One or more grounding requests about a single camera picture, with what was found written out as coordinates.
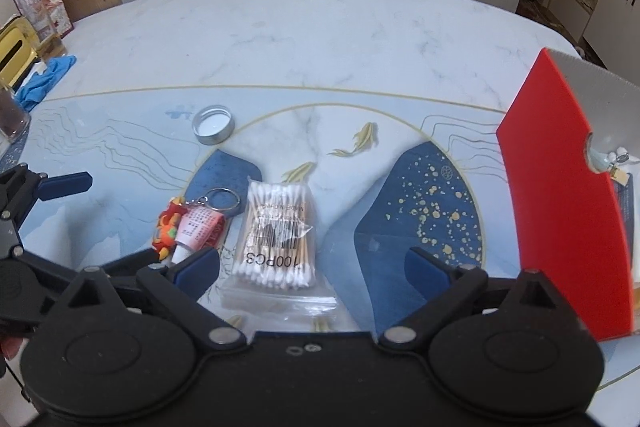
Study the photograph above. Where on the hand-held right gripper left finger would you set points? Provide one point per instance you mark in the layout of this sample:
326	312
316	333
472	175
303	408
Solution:
197	269

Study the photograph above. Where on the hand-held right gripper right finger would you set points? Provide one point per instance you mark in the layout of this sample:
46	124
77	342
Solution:
425	266

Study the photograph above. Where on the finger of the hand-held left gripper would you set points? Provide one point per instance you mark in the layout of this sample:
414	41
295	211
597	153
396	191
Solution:
130	262
65	185

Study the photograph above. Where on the small pink tube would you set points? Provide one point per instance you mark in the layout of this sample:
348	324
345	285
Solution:
200	229

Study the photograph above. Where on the cotton swab packet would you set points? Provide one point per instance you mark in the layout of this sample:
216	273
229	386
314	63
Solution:
275	232

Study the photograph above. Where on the red and white corrugated box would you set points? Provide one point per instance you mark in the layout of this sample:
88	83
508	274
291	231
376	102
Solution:
560	207

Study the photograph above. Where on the glass jar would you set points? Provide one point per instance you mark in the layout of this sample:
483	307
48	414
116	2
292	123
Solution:
12	117

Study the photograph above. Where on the blue cloth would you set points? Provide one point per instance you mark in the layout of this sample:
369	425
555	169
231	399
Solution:
45	79

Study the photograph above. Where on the round metal lid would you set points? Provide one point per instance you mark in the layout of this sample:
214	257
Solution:
220	136

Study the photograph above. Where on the yellow tissue box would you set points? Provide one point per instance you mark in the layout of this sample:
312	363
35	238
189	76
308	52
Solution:
15	52

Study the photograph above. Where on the low white shoe shelf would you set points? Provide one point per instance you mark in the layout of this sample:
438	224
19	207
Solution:
570	14

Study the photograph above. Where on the white cabinet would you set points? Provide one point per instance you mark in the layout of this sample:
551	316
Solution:
615	22

